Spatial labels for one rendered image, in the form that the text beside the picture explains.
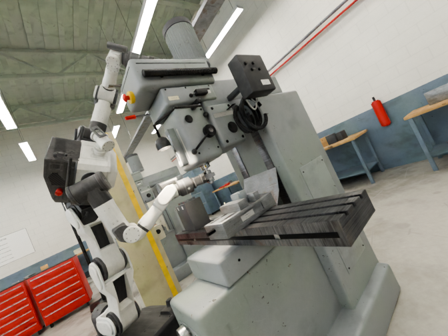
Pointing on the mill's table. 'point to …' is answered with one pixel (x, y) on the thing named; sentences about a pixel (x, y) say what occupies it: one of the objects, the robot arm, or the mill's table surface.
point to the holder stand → (193, 214)
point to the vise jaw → (234, 206)
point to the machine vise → (245, 217)
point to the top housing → (147, 86)
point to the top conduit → (178, 71)
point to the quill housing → (193, 136)
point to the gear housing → (168, 97)
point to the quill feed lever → (205, 136)
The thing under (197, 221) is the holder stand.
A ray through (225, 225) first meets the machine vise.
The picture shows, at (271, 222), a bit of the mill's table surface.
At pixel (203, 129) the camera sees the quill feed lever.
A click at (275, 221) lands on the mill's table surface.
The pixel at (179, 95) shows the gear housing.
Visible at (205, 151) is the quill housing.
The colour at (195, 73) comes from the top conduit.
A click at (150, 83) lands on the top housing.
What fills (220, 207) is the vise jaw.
